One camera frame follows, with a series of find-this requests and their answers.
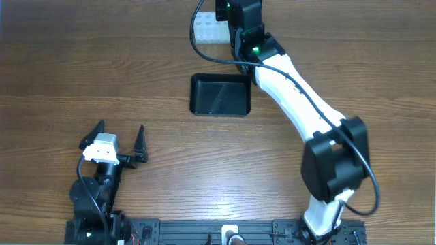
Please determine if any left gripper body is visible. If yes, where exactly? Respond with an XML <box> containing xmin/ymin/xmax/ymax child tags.
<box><xmin>117</xmin><ymin>154</ymin><xmax>139</xmax><ymax>170</ymax></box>

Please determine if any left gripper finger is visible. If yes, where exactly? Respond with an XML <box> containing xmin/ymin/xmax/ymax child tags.
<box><xmin>133</xmin><ymin>124</ymin><xmax>149</xmax><ymax>164</ymax></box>
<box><xmin>79</xmin><ymin>119</ymin><xmax>106</xmax><ymax>151</ymax></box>

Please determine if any black tray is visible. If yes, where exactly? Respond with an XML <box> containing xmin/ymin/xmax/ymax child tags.
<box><xmin>189</xmin><ymin>72</ymin><xmax>252</xmax><ymax>118</ymax></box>

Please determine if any white test tube rack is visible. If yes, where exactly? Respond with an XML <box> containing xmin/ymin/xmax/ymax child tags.
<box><xmin>193</xmin><ymin>11</ymin><xmax>232</xmax><ymax>44</ymax></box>

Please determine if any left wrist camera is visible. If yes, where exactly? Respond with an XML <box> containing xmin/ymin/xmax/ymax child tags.
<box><xmin>82</xmin><ymin>132</ymin><xmax>121</xmax><ymax>166</ymax></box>

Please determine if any mounting rail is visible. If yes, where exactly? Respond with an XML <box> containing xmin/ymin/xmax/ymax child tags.
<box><xmin>64</xmin><ymin>217</ymin><xmax>368</xmax><ymax>245</ymax></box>

